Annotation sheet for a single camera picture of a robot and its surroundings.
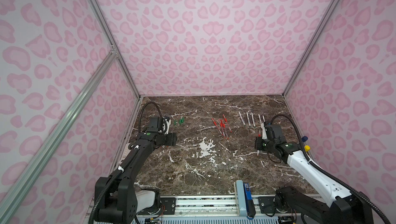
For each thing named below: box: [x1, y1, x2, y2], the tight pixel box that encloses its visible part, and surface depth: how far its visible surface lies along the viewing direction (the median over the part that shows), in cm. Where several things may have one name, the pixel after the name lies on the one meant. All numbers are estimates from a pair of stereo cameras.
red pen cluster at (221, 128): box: [216, 118, 228, 138], surface depth 103 cm
